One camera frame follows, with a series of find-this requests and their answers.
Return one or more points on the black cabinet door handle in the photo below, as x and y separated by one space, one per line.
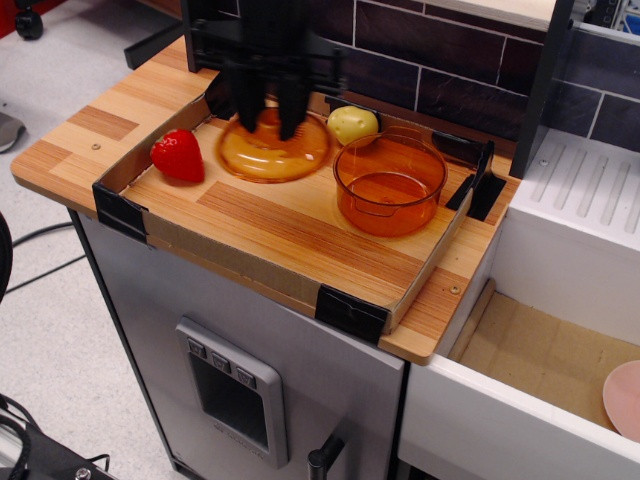
320 461

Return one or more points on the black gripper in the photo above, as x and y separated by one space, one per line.
265 44

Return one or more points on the yellow toy potato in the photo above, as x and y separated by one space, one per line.
351 123

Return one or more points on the red toy strawberry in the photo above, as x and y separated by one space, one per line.
177 154

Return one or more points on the orange transparent pot lid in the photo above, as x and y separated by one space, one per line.
262 156

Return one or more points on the black caster wheel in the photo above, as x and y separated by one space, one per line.
29 24

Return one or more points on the grey toy kitchen cabinet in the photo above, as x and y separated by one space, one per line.
238 385

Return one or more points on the cardboard fence with black tape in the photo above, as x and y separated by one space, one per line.
289 242

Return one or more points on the pink plate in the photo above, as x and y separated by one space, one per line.
621 399

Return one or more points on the white toy sink unit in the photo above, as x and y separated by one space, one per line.
516 389

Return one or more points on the orange transparent pot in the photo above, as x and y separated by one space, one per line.
389 183

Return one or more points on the black upright post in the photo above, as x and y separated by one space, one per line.
532 130

